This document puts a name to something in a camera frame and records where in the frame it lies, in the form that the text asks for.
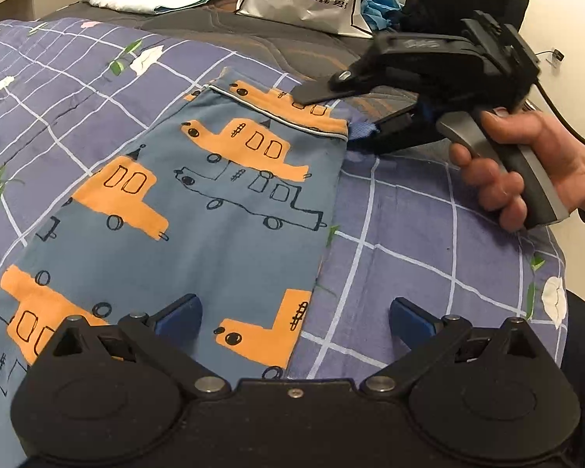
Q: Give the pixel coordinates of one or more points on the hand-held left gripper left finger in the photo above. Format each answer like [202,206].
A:
[180,319]

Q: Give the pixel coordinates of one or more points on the dark grey quilted mattress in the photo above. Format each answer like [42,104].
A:
[253,41]

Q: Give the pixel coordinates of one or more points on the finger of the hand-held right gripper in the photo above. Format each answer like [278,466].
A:
[395,129]
[321,91]

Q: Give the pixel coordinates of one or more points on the black wall plug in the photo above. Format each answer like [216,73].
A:
[558,53]

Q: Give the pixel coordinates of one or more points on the blue pants with orange trucks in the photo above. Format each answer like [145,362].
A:
[190,204]

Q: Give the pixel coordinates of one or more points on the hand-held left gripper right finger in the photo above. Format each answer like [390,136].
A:
[412,321]

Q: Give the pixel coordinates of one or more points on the purple checked floral blanket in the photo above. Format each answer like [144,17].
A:
[409,234]

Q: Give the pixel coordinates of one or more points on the person's right hand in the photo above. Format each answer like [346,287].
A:
[565,165]

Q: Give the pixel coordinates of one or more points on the bright blue cloth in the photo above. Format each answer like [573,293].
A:
[378,2]

